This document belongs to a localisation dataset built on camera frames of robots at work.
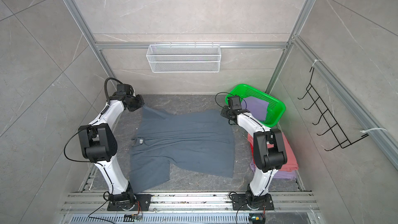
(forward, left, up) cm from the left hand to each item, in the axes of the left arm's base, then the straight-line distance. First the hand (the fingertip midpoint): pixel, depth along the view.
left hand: (143, 99), depth 96 cm
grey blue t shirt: (-24, -36, -16) cm, 46 cm away
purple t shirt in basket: (+2, -78, -14) cm, 79 cm away
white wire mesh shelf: (+23, -26, +14) cm, 37 cm away
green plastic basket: (-3, -89, -12) cm, 90 cm away
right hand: (-7, -52, -5) cm, 53 cm away
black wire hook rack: (-31, -91, +17) cm, 98 cm away
